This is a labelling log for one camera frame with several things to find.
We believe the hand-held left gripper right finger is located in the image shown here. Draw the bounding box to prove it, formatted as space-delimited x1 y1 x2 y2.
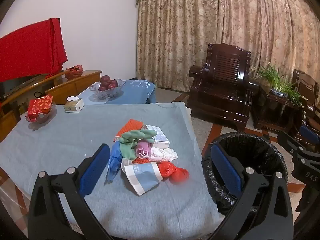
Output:
210 141 294 240

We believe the potted green plant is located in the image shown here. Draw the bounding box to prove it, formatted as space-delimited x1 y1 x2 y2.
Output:
255 64 308 108

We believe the dark wooden cushioned armchair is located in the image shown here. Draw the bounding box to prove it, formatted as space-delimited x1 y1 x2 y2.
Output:
291 69 320 153

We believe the pink face mask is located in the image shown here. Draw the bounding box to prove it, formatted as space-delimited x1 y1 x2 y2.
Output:
135 140 154 159

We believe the black television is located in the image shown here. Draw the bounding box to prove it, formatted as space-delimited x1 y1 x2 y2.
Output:
0 73 45 99

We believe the orange textured sponge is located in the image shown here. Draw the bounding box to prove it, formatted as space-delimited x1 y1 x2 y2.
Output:
115 119 150 164

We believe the grey-blue blanket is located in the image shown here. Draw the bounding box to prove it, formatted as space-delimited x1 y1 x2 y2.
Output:
0 102 225 240

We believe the blue disposable glove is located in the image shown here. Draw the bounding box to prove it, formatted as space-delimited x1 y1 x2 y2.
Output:
106 141 123 183

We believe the red cloth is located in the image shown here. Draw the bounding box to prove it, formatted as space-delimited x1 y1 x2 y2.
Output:
0 18 68 82

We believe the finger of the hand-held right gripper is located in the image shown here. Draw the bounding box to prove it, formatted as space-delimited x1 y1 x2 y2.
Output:
277 131 304 160
299 125 320 153

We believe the blue and white paper packet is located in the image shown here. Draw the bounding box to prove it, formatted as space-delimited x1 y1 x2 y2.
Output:
124 162 163 196

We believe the white lace cloth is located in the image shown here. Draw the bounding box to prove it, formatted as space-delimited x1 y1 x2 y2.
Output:
150 147 178 162

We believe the red plastic bag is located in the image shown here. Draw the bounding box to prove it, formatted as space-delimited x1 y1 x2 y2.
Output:
157 160 190 182

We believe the dark wooden side table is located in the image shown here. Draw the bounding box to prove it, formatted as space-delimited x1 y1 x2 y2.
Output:
251 84 304 133

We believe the white tissue box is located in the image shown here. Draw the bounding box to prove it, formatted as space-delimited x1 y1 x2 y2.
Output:
63 96 85 113

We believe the glass fruit bowl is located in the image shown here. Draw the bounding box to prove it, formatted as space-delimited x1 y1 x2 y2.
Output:
89 78 126 100

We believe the wooden cabinet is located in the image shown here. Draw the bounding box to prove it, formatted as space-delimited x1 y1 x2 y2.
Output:
0 69 103 142

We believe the white and blue carton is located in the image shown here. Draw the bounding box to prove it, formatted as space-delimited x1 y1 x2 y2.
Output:
142 124 170 148

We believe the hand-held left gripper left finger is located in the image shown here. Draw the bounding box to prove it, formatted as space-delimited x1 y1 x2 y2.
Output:
27 143 112 240

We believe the beige floral curtain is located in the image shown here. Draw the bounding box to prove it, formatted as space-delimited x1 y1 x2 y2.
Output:
136 0 320 93

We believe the bin with black bag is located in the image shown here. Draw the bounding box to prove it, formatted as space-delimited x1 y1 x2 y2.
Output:
201 131 288 215

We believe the green rubber glove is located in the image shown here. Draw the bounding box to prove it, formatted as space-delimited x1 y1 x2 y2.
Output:
118 129 158 160

